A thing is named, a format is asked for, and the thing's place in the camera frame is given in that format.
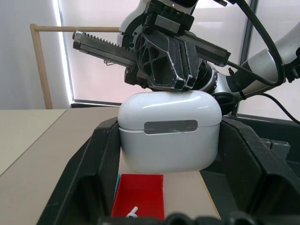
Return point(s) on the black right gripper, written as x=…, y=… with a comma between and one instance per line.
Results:
x=168, y=21

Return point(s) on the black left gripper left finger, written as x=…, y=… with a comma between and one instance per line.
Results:
x=82, y=187

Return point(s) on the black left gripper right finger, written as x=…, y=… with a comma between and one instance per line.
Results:
x=257, y=182

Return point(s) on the white earbud case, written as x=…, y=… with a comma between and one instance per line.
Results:
x=168, y=150

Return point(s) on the white earbud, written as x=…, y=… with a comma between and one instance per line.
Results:
x=133, y=211

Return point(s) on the red plastic tray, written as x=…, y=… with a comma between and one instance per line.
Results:
x=140, y=194

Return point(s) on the wooden rack frame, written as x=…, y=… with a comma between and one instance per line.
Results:
x=42, y=70

